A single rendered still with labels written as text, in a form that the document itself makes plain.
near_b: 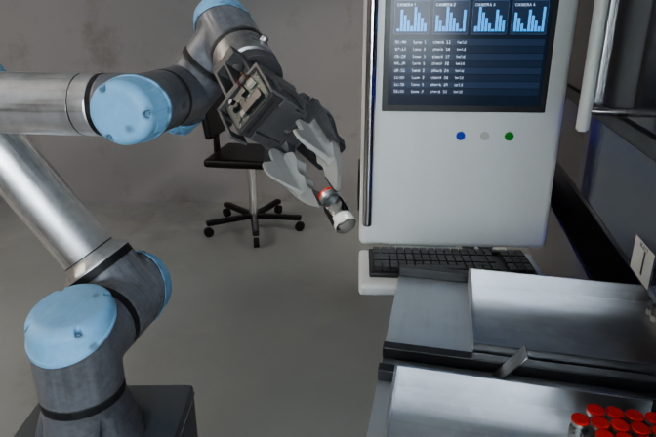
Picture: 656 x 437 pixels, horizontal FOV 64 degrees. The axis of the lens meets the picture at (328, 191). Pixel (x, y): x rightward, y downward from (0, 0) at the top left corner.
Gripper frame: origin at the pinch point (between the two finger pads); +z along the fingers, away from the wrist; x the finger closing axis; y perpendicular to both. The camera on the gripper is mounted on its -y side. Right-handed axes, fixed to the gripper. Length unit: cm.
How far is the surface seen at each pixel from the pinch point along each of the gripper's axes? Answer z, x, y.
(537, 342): 11, -4, -53
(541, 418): 22.0, -7.0, -39.2
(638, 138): -7, 30, -58
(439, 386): 12.2, -15.3, -34.3
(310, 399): -39, -105, -126
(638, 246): 7, 18, -59
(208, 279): -140, -153, -146
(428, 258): -25, -19, -75
